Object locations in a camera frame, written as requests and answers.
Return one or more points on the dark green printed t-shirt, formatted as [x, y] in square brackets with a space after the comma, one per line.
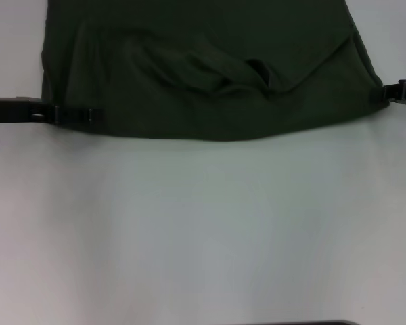
[203, 67]

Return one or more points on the dark grey robot base edge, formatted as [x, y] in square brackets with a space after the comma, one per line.
[325, 322]

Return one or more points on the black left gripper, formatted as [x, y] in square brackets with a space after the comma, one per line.
[10, 110]

